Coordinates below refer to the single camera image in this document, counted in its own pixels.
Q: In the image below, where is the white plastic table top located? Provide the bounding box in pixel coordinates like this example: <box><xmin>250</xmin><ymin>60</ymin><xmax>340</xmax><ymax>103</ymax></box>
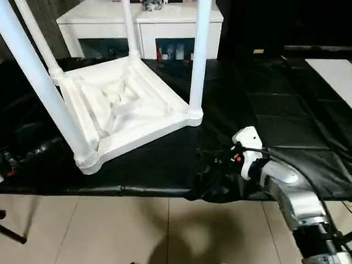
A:
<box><xmin>52</xmin><ymin>56</ymin><xmax>205</xmax><ymax>176</ymax></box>

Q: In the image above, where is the black mat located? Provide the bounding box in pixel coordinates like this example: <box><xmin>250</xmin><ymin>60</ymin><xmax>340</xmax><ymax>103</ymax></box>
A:
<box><xmin>0</xmin><ymin>56</ymin><xmax>352</xmax><ymax>203</ymax></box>

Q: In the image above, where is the black stand leg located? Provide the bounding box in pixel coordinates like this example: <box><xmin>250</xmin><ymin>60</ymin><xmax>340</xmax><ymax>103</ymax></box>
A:
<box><xmin>0</xmin><ymin>210</ymin><xmax>28</xmax><ymax>245</ymax></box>

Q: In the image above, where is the white flat board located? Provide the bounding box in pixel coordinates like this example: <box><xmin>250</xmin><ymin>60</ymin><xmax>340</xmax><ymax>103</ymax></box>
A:
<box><xmin>305</xmin><ymin>58</ymin><xmax>352</xmax><ymax>108</ymax></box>

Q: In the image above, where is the white cabinet with glass doors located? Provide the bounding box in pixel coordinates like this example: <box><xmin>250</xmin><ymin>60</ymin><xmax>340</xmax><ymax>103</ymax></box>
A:
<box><xmin>56</xmin><ymin>2</ymin><xmax>223</xmax><ymax>60</ymax></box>

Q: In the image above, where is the grey curtain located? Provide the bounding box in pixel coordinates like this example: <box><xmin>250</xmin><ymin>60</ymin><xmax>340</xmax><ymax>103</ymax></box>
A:
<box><xmin>0</xmin><ymin>0</ymin><xmax>72</xmax><ymax>63</ymax></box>

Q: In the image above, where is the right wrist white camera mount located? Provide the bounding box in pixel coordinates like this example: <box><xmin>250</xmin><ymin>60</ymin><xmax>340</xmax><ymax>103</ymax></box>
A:
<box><xmin>232</xmin><ymin>126</ymin><xmax>265</xmax><ymax>181</ymax></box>

